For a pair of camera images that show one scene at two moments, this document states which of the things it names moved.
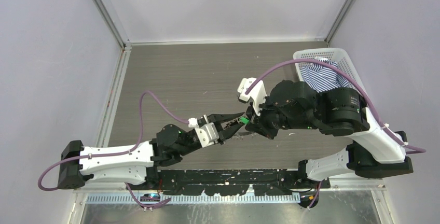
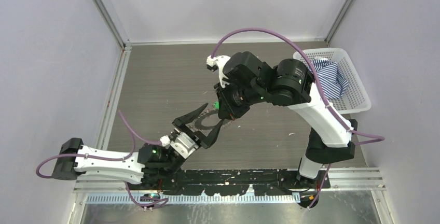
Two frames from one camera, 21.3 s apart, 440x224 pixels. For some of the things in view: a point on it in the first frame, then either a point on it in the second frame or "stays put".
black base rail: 227,182 stays put
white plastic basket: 338,55 stays put
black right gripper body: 270,119 to 236,101
